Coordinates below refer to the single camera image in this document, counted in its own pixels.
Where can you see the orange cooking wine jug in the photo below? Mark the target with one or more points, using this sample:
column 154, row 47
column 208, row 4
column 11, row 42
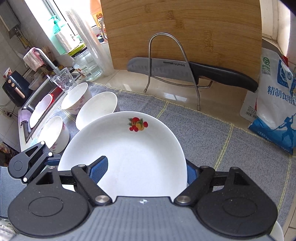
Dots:
column 97, row 14

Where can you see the blue white salt bag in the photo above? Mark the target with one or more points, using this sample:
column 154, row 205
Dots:
column 271, row 109

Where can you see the plastic cup stack tall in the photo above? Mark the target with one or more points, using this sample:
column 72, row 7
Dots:
column 90, row 40

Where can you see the bamboo cutting board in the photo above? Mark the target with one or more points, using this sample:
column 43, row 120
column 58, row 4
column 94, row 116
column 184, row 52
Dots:
column 220, row 33

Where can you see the black air fryer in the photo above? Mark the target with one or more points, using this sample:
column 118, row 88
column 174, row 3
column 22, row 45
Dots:
column 17, row 89

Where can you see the pink dish cloth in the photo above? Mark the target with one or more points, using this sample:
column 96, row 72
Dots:
column 33, row 59

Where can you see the white plate back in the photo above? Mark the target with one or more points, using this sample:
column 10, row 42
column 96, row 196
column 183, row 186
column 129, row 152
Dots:
column 145, row 159

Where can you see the glass jar yellow lid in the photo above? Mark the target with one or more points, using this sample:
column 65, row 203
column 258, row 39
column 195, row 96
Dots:
column 84, row 63

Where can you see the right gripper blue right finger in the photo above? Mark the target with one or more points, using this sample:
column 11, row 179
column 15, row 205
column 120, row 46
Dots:
column 199, row 180

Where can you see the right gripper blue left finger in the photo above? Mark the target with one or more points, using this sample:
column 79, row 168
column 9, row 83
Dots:
column 87, row 178

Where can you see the white plate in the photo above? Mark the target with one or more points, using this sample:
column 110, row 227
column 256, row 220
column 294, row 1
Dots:
column 277, row 232
column 145, row 159

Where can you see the clear glass mug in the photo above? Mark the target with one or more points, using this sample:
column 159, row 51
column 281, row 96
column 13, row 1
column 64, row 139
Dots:
column 64, row 80

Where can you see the metal wire board stand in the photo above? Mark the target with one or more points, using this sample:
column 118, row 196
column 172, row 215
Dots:
column 172, row 69

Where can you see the green detergent bottle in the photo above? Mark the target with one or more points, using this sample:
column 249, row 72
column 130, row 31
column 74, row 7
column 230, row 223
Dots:
column 59, row 33

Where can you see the steel sink faucet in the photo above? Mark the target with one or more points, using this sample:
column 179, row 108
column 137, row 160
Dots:
column 47, row 60

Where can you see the white floral bowl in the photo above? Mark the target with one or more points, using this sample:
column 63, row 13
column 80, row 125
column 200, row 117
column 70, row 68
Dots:
column 76, row 98
column 55, row 135
column 98, row 106

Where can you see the grey checked dish mat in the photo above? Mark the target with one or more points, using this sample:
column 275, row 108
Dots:
column 210, row 141

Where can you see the kitchen knife black handle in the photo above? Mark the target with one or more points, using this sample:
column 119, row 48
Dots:
column 223, row 76

